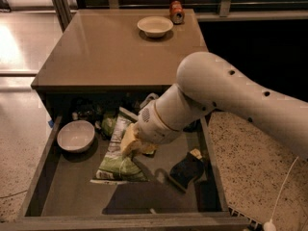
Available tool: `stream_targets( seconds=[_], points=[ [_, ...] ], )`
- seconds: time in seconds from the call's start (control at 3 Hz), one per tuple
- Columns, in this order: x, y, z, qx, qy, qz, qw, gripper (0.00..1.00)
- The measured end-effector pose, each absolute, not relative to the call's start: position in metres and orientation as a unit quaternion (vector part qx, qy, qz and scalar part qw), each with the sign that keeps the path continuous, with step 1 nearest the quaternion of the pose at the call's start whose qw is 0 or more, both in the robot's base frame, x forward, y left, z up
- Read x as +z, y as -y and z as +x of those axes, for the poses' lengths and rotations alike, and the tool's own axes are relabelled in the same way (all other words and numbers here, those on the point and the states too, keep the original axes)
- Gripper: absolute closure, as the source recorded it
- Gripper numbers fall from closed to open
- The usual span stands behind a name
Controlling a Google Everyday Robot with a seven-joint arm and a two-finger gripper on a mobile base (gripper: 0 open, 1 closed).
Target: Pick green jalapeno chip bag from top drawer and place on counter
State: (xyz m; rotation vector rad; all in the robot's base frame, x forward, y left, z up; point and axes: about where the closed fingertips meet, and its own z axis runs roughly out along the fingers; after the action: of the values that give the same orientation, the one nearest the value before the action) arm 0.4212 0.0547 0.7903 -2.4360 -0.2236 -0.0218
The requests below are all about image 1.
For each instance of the green snack bag white logo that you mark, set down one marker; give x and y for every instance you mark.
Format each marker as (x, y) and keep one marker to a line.
(108, 124)

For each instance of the blue yellow sponge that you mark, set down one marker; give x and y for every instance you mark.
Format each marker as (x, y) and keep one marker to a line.
(187, 170)

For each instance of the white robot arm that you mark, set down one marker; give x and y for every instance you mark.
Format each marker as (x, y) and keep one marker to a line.
(205, 82)

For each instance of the orange soda can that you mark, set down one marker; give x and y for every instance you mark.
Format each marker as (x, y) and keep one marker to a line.
(176, 12)

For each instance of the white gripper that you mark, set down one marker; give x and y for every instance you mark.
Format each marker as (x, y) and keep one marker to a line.
(154, 125)

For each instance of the dark crumpled bag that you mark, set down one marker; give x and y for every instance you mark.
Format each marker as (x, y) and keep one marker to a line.
(86, 109)

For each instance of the white bowl in drawer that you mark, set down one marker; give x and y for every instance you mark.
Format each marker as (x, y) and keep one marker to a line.
(76, 136)

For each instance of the grey cabinet with counter top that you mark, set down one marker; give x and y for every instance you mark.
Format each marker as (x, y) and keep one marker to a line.
(104, 50)

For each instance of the open grey top drawer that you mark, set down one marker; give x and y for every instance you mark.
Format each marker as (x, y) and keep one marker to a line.
(46, 189)

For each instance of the metal window frame rail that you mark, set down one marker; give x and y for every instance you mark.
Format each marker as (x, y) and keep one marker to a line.
(179, 0)

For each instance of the white bowl on counter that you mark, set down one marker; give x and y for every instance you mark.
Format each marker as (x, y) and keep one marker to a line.
(155, 26)

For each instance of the green jalapeno chip bag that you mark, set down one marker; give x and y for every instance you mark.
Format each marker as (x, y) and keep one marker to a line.
(115, 169)

